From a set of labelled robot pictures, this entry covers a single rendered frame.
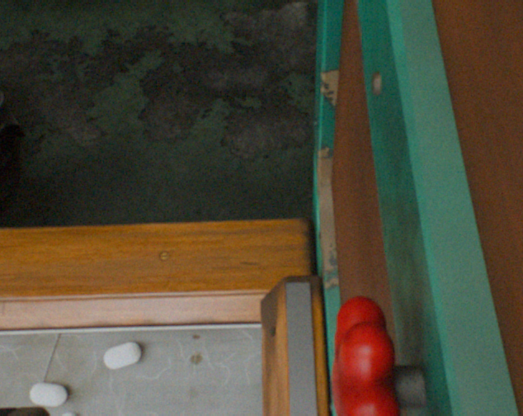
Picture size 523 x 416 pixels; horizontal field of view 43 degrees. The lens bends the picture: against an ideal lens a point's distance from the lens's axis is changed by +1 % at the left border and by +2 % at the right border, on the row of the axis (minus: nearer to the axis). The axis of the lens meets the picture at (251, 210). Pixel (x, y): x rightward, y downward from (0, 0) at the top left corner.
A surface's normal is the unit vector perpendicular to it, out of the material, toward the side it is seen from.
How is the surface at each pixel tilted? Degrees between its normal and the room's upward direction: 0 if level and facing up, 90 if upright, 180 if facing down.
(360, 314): 14
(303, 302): 0
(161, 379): 0
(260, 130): 0
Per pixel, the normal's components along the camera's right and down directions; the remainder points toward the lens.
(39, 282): -0.07, -0.53
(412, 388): -0.06, -0.29
